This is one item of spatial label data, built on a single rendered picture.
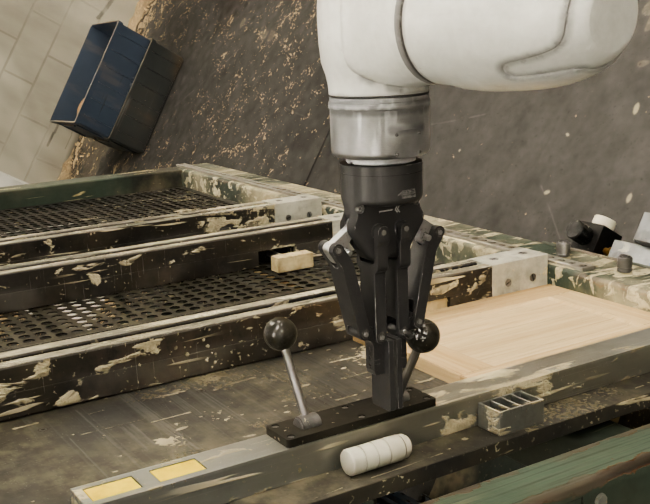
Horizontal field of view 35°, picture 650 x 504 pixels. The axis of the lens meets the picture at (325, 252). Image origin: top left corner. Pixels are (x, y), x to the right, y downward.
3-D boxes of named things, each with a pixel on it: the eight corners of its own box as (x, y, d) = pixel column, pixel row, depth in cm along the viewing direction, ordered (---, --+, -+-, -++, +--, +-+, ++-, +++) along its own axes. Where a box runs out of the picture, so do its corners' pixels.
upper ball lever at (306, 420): (333, 426, 111) (297, 309, 113) (303, 434, 109) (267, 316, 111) (317, 432, 114) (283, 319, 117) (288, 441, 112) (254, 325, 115)
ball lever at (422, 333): (415, 413, 118) (451, 331, 110) (388, 421, 116) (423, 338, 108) (398, 390, 120) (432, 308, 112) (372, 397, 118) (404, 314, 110)
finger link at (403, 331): (374, 217, 95) (386, 215, 96) (380, 331, 98) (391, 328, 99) (398, 223, 92) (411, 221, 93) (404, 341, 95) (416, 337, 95)
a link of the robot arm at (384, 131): (451, 93, 89) (452, 160, 91) (390, 89, 97) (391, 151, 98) (365, 101, 85) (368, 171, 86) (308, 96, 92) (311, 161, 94)
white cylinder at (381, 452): (354, 480, 109) (414, 461, 113) (353, 455, 108) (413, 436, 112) (339, 471, 111) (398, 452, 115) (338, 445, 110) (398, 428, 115)
